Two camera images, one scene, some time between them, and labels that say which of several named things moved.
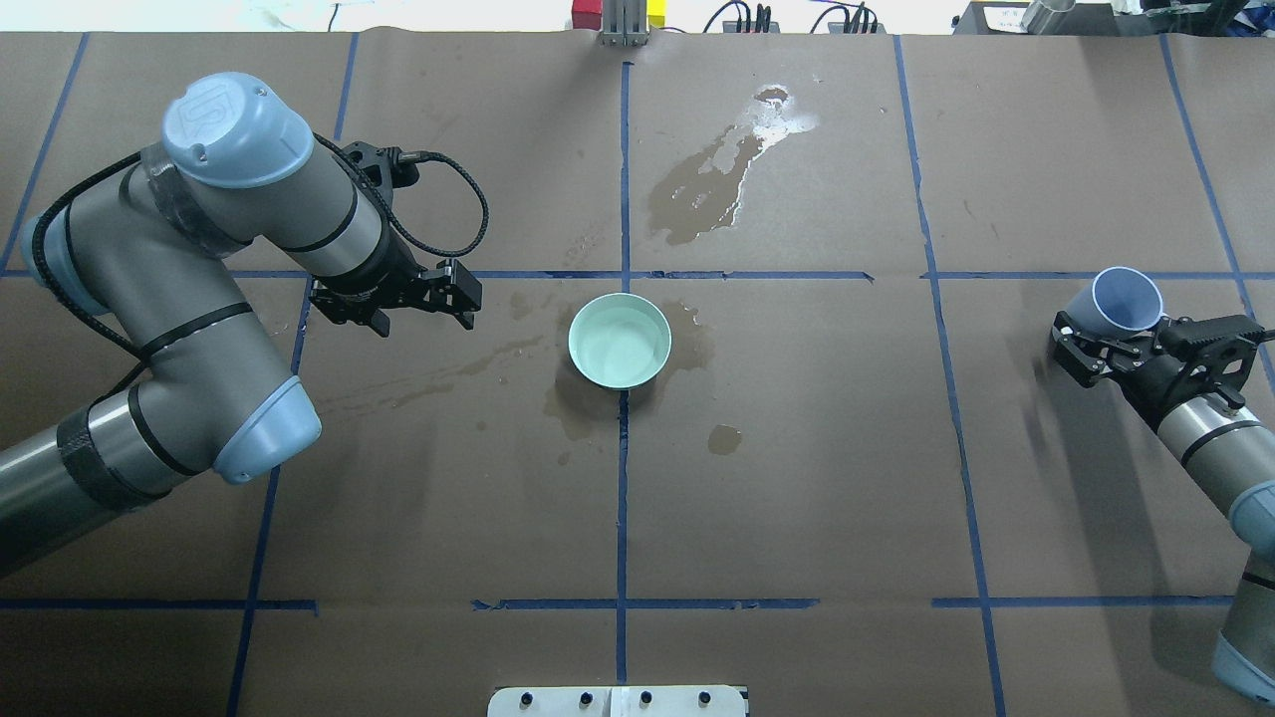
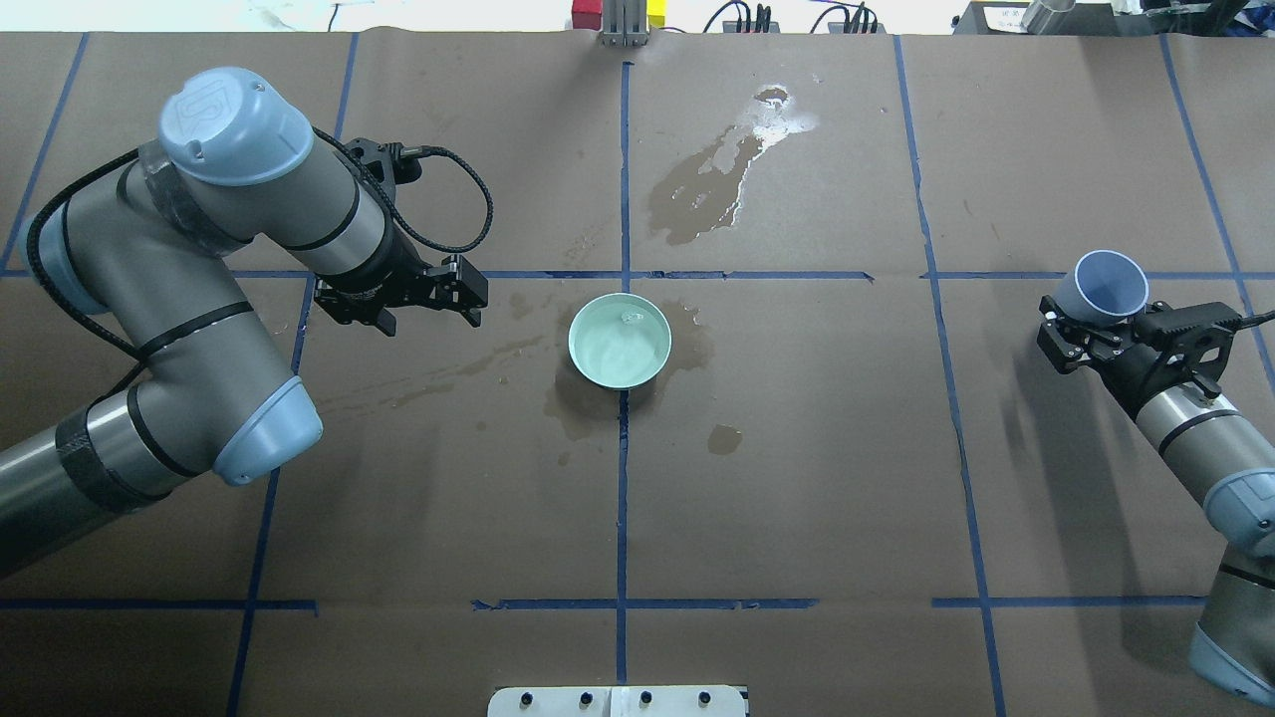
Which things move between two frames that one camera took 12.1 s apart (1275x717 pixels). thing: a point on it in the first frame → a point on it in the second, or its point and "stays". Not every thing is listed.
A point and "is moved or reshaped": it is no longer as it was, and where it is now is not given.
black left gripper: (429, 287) stays
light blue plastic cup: (1119, 301) is moved or reshaped
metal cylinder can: (1048, 17) stays
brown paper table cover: (856, 483) stays
